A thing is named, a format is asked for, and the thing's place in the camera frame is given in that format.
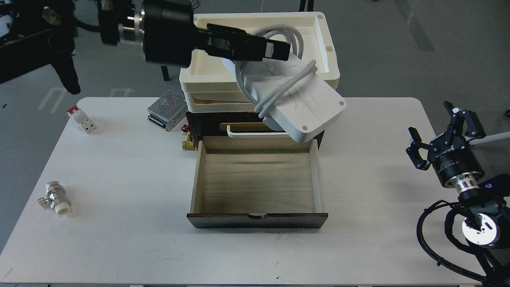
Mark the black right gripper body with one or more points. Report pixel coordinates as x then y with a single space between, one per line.
453 159

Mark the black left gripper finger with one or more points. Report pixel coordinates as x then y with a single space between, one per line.
234 44
276 50

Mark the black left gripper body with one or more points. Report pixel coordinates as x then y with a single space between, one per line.
169 33

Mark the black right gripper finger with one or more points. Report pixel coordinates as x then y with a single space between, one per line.
463 124
413 150

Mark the white power strip with cable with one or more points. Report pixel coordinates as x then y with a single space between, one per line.
287 95

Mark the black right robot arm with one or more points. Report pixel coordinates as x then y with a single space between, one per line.
478 223

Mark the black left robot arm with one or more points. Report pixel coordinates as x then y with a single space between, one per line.
35 33

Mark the dark wooden cabinet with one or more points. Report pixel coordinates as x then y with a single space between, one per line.
210 130

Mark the black table leg stand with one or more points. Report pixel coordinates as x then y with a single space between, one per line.
165 73

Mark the cream plastic tray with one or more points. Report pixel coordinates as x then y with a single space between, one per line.
209 87

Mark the metal mesh power supply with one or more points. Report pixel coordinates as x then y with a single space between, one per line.
168 110

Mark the white red small connector block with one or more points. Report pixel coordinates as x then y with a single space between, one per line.
81 118

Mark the open wooden drawer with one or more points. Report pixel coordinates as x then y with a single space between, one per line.
257 183

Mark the silver valve white cap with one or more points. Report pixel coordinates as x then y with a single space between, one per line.
55 199

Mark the white cabinet handle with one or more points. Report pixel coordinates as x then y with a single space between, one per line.
232 134

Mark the brass valve red handle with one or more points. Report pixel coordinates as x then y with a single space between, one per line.
188 143

